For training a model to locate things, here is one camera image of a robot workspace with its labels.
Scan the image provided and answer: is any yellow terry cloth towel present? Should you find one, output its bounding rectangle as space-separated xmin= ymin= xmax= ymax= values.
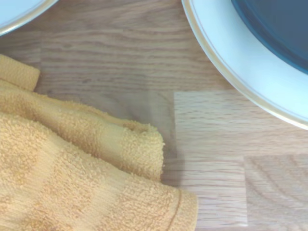
xmin=0 ymin=54 xmax=199 ymax=231

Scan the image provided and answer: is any dark blue centre plate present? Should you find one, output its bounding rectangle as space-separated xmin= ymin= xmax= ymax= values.
xmin=181 ymin=0 xmax=308 ymax=131

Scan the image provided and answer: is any white plate with tan rim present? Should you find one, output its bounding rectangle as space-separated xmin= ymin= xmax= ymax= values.
xmin=0 ymin=0 xmax=59 ymax=37

